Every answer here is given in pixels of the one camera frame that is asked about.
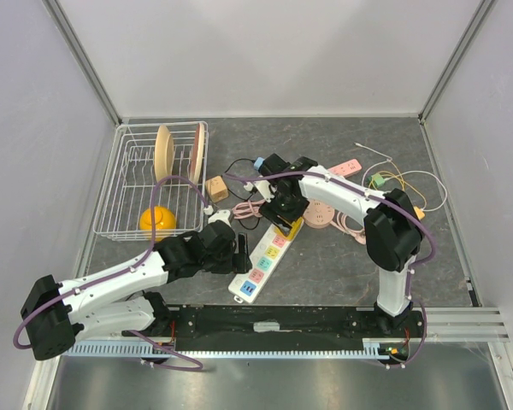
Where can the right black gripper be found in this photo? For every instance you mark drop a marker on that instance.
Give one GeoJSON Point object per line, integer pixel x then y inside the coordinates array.
{"type": "Point", "coordinates": [269, 211]}

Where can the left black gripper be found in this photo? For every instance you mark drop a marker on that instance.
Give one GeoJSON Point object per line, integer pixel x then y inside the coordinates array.
{"type": "Point", "coordinates": [236, 262]}

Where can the white multicolour power strip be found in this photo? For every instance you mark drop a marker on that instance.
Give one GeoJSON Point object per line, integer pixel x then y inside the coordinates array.
{"type": "Point", "coordinates": [265, 258]}

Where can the beige wooden cube socket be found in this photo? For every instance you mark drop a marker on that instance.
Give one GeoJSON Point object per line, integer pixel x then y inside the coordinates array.
{"type": "Point", "coordinates": [217, 189]}

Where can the yellow cube socket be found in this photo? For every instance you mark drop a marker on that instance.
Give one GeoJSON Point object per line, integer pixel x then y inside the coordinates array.
{"type": "Point", "coordinates": [290, 232]}

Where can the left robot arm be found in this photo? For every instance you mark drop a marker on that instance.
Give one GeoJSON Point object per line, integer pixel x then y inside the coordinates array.
{"type": "Point", "coordinates": [56, 315]}

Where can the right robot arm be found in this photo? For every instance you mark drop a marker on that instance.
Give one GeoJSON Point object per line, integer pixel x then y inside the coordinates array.
{"type": "Point", "coordinates": [392, 237]}

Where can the pink round power socket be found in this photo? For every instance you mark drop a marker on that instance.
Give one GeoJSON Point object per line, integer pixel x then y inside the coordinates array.
{"type": "Point", "coordinates": [318, 215]}

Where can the blue charger adapter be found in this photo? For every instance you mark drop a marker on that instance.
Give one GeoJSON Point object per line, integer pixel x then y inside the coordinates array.
{"type": "Point", "coordinates": [258, 164]}

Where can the pink long power strip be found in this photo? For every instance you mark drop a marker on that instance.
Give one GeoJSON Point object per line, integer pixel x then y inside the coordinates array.
{"type": "Point", "coordinates": [346, 169]}

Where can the orange bowl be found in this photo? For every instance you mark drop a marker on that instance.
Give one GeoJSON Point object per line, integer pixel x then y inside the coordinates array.
{"type": "Point", "coordinates": [161, 219]}

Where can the small green charger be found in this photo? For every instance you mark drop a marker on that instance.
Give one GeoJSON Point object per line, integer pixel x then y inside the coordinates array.
{"type": "Point", "coordinates": [375, 181]}

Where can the pink rimmed plate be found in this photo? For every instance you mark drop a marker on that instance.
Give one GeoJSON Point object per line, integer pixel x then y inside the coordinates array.
{"type": "Point", "coordinates": [195, 167]}

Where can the beige plate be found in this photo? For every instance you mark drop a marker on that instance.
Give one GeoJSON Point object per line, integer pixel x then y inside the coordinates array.
{"type": "Point", "coordinates": [163, 153]}

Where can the small yellow charger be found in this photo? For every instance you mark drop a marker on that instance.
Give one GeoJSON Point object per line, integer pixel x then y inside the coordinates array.
{"type": "Point", "coordinates": [419, 213]}

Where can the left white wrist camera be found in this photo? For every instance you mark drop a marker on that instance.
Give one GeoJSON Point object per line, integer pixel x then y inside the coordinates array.
{"type": "Point", "coordinates": [214, 215]}

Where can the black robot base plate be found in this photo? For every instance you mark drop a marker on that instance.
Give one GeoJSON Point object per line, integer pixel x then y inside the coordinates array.
{"type": "Point", "coordinates": [281, 327]}

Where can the white wire dish rack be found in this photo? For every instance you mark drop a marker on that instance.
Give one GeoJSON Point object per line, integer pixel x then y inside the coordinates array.
{"type": "Point", "coordinates": [130, 179]}

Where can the grey slotted cable duct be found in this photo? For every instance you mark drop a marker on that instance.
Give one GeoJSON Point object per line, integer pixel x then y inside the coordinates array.
{"type": "Point", "coordinates": [133, 349]}

